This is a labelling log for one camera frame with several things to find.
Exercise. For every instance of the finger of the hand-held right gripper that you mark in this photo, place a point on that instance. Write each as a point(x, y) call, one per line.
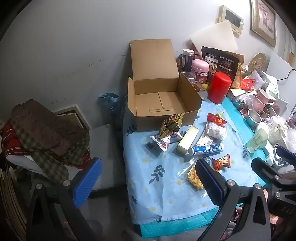
point(286, 155)
point(263, 168)

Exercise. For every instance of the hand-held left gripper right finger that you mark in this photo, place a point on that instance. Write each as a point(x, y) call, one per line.
point(208, 183)

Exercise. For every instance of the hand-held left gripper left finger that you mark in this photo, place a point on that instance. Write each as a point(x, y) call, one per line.
point(87, 183)

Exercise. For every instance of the clear packet of yellow snacks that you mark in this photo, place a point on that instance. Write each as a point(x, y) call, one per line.
point(192, 177)

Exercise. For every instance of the small red snack packet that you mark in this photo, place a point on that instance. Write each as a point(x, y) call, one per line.
point(221, 161)

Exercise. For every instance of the blue white tube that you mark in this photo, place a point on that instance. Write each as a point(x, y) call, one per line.
point(205, 149)

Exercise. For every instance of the small rectangular tan carton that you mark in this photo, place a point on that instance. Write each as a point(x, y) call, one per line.
point(188, 139)

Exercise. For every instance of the white purple snack packet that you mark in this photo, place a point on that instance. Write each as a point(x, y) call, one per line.
point(164, 142)

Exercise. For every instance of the large red snack packet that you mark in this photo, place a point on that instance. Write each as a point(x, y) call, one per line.
point(216, 120)

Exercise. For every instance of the gold patterned snack packet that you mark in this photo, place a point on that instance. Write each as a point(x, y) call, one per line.
point(170, 126)

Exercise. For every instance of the yellow lollipop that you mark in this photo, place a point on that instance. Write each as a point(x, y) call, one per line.
point(220, 114)

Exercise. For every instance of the cardboard box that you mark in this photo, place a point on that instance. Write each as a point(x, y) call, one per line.
point(152, 76)

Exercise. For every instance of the floral blue tablecloth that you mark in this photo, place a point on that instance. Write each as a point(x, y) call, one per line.
point(161, 185)

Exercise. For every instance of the green checked cloth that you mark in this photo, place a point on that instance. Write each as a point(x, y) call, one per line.
point(46, 157)

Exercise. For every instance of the teal metal-lined mug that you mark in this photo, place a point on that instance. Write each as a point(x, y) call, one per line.
point(253, 118)

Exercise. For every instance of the white round snack packet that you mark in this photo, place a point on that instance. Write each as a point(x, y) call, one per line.
point(216, 132)

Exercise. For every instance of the teal table mat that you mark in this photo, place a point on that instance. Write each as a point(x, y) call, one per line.
point(238, 122)

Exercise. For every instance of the pink patterned cup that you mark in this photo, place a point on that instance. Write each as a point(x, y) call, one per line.
point(264, 95)
point(259, 106)

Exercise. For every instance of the small red white cup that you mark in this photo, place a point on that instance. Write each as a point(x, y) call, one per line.
point(244, 113)

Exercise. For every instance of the white paper sheet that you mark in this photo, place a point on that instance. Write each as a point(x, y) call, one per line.
point(215, 37)
point(259, 78)

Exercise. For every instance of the red gift packet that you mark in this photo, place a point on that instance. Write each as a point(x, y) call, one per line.
point(247, 83)

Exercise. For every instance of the blue plastic bag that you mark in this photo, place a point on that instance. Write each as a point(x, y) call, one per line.
point(109, 100)

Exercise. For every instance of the white refrigerator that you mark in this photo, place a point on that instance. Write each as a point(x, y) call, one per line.
point(282, 69)

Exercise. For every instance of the red plaid cloth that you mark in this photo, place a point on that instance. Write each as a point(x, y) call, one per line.
point(11, 141)

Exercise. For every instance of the red canister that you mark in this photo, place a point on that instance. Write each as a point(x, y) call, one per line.
point(219, 88)

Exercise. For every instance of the clear jar with orange label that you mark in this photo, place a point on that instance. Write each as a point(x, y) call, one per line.
point(201, 91)
point(190, 77)

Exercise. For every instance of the gold foil bag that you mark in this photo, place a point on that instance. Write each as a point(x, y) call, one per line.
point(240, 71)

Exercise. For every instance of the yellow fruit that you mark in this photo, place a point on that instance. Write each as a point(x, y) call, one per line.
point(205, 87)

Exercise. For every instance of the woven plate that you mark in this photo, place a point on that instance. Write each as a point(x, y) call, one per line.
point(256, 62)

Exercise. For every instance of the pink jar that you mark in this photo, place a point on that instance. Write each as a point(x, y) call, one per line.
point(200, 70)

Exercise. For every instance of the black pouch bag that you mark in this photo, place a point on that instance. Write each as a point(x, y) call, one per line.
point(222, 62)

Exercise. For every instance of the dark purple jar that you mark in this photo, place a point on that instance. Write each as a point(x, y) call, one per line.
point(187, 60)

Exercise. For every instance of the framed picture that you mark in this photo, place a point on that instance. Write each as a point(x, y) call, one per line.
point(263, 20)

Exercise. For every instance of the leaning picture frame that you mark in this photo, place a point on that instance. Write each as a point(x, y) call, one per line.
point(74, 115)

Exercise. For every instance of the wall intercom panel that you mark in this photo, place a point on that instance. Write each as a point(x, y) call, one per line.
point(231, 18)

